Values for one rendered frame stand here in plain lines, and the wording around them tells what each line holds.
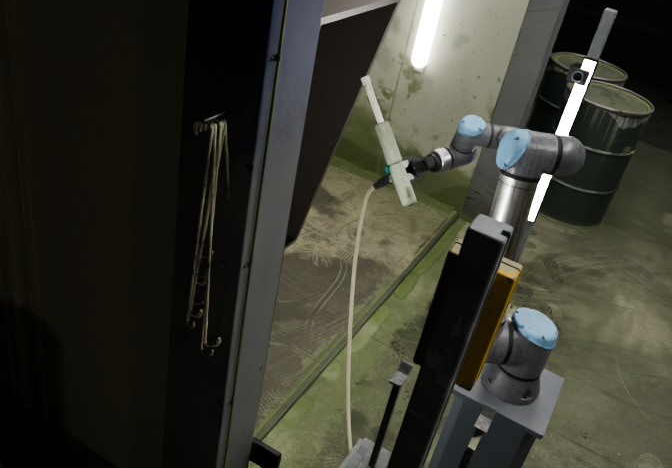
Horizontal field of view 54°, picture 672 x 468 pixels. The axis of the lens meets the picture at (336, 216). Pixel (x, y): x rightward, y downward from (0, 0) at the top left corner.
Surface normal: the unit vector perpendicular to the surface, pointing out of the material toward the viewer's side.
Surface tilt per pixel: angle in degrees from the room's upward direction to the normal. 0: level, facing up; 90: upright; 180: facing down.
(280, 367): 0
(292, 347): 0
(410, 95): 90
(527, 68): 90
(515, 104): 90
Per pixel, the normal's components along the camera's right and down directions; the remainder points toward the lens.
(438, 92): -0.49, 0.38
